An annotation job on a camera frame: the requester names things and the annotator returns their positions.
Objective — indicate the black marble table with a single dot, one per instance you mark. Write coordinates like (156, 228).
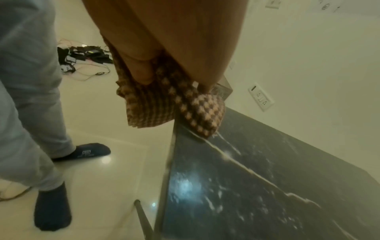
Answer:
(252, 187)

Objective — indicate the person's right hand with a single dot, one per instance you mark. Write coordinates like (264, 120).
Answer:
(178, 28)

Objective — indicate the person's left leg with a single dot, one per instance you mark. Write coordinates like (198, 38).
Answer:
(32, 82)

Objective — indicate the white wall switch board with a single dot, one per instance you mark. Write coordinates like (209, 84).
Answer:
(261, 96)

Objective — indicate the brown checkered cloth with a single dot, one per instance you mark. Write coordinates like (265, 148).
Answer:
(148, 105)

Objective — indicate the person's leg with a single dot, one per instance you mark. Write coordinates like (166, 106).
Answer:
(50, 206)
(32, 82)

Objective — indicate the person's right leg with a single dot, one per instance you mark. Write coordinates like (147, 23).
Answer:
(50, 206)

